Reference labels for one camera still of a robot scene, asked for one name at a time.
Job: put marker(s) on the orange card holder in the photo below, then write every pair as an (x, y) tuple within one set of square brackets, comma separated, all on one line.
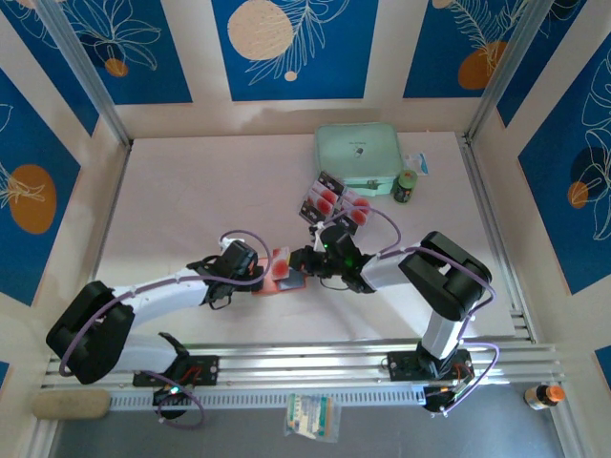
[(265, 286)]

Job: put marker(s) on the black vip card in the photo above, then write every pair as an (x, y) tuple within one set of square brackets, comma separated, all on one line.
[(330, 182), (355, 224), (312, 214)]

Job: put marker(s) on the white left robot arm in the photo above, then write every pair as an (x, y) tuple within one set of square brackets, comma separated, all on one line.
[(162, 296)]

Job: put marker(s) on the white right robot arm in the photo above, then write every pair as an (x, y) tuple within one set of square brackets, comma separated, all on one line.
[(391, 269)]

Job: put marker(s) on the small bottle green lid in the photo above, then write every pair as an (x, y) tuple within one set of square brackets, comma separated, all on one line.
[(405, 188)]

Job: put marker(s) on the mint green zip pouch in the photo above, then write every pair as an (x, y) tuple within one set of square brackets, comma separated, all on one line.
[(355, 152)]

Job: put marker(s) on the small white blue packet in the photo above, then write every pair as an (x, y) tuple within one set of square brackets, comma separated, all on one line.
[(420, 162)]

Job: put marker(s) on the clear bag of packets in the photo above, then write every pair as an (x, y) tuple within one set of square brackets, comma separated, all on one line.
[(310, 415)]

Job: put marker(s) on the beige foam block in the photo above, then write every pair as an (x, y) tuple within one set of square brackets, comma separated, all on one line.
[(71, 404)]

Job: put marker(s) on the brown bottle orange cap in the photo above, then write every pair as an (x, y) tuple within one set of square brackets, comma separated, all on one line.
[(539, 397)]

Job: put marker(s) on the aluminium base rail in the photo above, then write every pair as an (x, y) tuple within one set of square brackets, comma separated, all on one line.
[(305, 362)]

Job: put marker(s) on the aluminium side rail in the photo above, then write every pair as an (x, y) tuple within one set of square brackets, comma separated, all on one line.
[(109, 224), (494, 229)]

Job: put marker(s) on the aluminium frame post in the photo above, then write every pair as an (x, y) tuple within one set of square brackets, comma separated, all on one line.
[(513, 62), (81, 62)]

